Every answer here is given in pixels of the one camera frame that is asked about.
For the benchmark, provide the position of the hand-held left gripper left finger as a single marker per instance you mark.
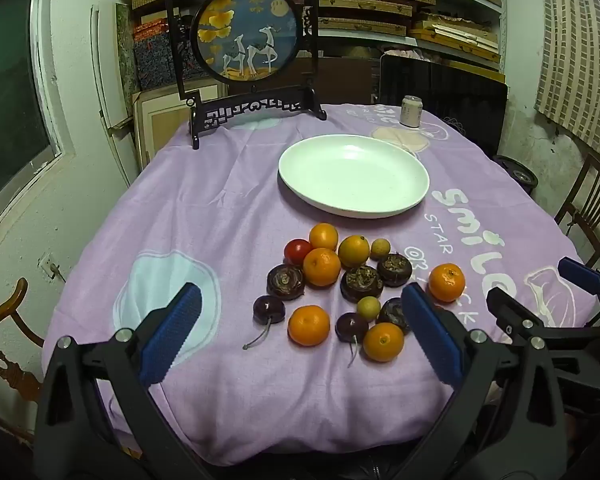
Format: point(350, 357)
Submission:
point(172, 332)

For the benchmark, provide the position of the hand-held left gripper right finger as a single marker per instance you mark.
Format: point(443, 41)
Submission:
point(432, 332)

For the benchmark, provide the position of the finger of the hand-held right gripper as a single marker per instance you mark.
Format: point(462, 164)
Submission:
point(505, 307)
point(577, 271)

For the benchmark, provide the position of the dark water chestnut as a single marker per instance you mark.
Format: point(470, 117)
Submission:
point(361, 284)
point(393, 314)
point(285, 282)
point(395, 269)

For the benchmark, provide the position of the orange mandarin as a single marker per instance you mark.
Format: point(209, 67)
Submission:
point(308, 325)
point(322, 267)
point(446, 283)
point(383, 342)

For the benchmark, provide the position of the small green fruit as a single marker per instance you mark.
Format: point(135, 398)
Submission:
point(368, 307)

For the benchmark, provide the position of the dark red cherry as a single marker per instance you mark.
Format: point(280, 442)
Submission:
point(351, 326)
point(268, 309)

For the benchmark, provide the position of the tan longan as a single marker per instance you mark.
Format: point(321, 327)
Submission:
point(380, 248)

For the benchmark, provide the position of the yellow orange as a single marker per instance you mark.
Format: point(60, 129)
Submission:
point(354, 251)

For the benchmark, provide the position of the oval smooth orange fruit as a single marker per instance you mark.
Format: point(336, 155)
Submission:
point(324, 235)

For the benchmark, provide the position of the red cherry tomato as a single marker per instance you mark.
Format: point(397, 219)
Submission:
point(297, 251)

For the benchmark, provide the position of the white plate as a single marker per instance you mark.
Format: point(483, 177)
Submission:
point(352, 175)

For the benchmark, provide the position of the slatted wooden chair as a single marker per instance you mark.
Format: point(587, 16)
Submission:
point(587, 200)

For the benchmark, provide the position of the black wheel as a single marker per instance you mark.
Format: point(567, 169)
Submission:
point(517, 172)

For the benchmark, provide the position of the purple printed tablecloth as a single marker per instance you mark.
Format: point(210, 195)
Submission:
point(220, 220)

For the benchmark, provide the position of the carved wooden chair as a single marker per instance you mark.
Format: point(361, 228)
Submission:
point(5, 360)

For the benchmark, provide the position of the wooden framed panel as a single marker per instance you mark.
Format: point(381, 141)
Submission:
point(165, 115)

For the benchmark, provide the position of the pale beverage can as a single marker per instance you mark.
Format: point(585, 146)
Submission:
point(411, 111)

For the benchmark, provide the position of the window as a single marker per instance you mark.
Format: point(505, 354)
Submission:
point(10, 110)

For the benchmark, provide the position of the stack of dark patterned boxes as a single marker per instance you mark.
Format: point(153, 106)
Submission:
point(152, 55)

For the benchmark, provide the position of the green marbled panel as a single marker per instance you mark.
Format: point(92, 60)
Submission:
point(126, 50)

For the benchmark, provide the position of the round deer picture stand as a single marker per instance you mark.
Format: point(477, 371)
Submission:
point(245, 35)

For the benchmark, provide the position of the stack of wooden boxes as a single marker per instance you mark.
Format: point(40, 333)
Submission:
point(370, 7)

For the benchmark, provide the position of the wall socket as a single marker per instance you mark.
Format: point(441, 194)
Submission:
point(50, 266)

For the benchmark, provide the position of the checked wall cloth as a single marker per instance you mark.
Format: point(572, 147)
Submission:
point(580, 45)

